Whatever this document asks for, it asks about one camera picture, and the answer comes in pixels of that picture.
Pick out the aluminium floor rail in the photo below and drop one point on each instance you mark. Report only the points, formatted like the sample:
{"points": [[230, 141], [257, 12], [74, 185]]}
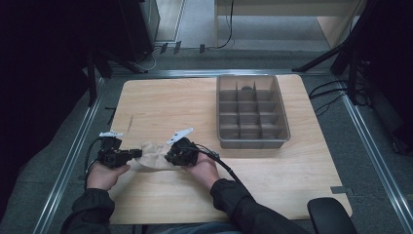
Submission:
{"points": [[373, 149], [69, 162]]}

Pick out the person's left hand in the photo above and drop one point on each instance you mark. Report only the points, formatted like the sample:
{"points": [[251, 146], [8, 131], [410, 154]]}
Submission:
{"points": [[104, 177]]}

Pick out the black tripod stand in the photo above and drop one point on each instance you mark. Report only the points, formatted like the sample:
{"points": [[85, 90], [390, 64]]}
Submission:
{"points": [[344, 52]]}

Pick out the black chair armrest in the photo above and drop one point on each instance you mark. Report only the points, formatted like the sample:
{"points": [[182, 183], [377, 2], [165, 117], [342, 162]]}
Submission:
{"points": [[329, 216]]}

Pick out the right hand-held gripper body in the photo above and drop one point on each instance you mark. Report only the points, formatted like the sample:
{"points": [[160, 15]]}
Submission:
{"points": [[183, 152]]}

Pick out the light wooden furniture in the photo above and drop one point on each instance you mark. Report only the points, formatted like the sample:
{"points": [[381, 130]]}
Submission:
{"points": [[334, 27]]}

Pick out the person's right hand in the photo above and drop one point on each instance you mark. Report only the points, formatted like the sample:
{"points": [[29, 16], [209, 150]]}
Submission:
{"points": [[204, 169]]}

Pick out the black cabinet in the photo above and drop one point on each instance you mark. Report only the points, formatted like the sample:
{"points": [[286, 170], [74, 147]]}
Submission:
{"points": [[139, 29]]}

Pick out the black metal stand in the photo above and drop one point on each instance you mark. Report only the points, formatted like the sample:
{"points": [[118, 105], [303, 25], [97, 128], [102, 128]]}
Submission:
{"points": [[97, 65]]}

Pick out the small black bracket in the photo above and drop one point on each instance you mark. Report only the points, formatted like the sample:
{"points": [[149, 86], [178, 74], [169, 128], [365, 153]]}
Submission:
{"points": [[177, 47], [202, 48], [164, 48]]}

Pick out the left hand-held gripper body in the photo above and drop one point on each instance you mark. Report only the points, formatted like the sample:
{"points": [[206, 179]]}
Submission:
{"points": [[110, 154]]}

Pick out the grey tape piece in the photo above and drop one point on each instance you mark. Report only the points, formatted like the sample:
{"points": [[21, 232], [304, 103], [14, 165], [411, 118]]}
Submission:
{"points": [[338, 190]]}

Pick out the grey divided organizer tray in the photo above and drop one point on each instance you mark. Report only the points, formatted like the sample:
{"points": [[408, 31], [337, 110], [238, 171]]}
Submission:
{"points": [[251, 110]]}

